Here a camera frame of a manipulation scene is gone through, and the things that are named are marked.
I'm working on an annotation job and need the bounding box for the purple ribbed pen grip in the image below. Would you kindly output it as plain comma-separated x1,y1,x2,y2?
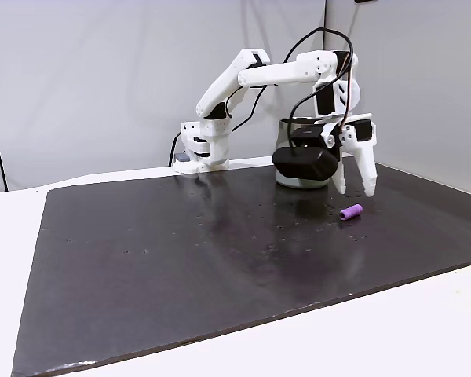
338,203,364,222

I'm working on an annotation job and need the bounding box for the pale green steel-rimmed mug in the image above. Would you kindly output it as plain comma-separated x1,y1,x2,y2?
274,117,334,190

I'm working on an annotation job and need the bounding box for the black table mat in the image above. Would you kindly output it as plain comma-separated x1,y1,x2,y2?
10,156,471,377

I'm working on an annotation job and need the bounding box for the black oval camera box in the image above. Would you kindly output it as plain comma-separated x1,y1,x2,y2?
271,124,338,181

